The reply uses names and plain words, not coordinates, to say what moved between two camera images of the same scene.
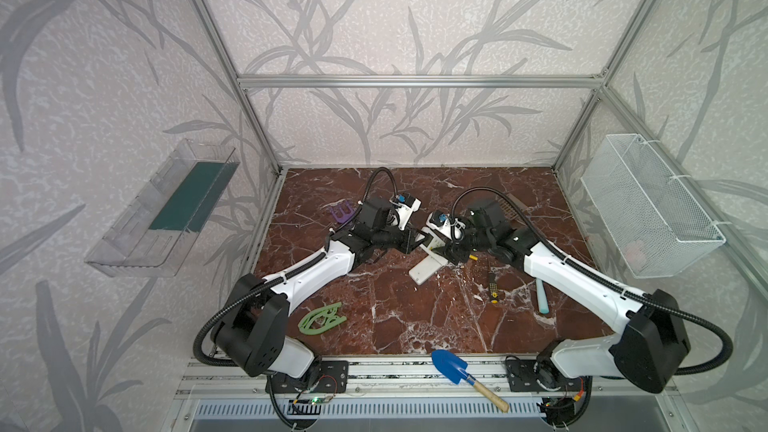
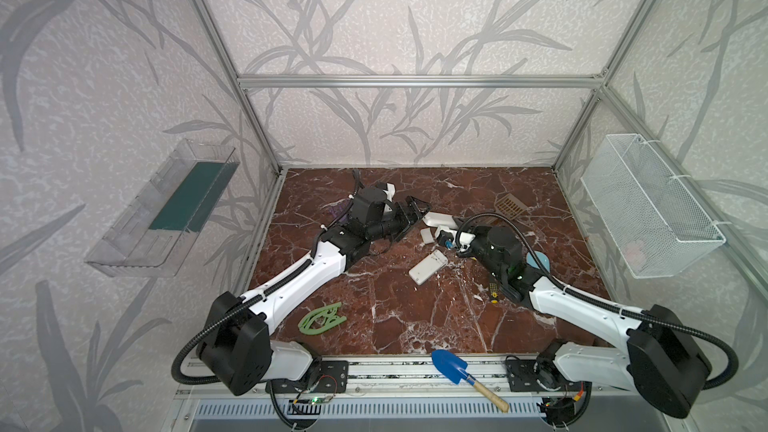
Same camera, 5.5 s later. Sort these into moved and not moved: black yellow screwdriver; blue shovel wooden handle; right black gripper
Moved: right black gripper
Not moved: black yellow screwdriver; blue shovel wooden handle
